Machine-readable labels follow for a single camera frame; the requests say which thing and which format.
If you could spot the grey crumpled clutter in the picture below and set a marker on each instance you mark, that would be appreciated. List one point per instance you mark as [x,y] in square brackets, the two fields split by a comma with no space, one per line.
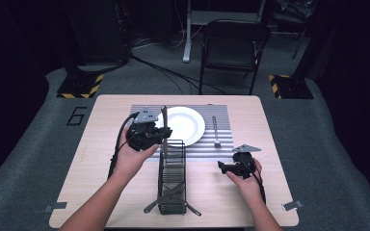
[297,8]

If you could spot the black stand base striped edge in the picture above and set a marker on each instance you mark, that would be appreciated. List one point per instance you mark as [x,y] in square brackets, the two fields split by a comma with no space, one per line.
[294,88]
[77,86]

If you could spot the person's right hand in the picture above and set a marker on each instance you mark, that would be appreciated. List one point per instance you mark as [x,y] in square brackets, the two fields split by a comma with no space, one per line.
[249,187]

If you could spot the grey tape strip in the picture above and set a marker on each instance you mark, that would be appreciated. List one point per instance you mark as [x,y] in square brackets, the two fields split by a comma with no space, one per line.
[293,205]
[56,206]

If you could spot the metal table knife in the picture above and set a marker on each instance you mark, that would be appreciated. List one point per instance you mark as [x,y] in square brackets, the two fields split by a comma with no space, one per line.
[164,114]

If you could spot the black cabinet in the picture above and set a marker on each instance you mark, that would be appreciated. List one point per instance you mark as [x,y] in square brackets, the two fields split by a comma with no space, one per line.
[99,32]

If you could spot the white desk frame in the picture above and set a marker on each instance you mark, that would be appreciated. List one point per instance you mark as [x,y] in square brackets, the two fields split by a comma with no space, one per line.
[187,38]

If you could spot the metal fork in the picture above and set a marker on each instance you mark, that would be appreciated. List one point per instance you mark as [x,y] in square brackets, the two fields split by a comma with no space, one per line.
[214,125]

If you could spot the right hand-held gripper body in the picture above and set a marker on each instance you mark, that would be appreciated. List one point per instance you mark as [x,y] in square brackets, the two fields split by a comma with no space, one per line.
[244,162]

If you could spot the black folding chair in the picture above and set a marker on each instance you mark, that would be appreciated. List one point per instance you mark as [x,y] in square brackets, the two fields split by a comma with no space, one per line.
[231,51]

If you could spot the white round plate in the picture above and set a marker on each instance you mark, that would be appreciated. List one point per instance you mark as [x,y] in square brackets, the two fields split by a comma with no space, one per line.
[186,125]

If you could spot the grey metal cutlery piece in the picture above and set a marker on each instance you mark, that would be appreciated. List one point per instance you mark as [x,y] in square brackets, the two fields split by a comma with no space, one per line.
[193,210]
[154,205]

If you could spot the black tape floor marking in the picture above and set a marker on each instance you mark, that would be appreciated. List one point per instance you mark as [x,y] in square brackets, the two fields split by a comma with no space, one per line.
[76,123]

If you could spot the striped woven placemat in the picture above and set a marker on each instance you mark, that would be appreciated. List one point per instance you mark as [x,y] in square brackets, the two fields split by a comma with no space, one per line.
[205,110]

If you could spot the person's left hand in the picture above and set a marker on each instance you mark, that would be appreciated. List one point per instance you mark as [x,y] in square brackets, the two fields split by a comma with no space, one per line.
[131,162]

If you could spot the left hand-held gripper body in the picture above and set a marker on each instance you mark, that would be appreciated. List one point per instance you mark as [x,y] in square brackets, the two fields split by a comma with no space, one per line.
[143,134]

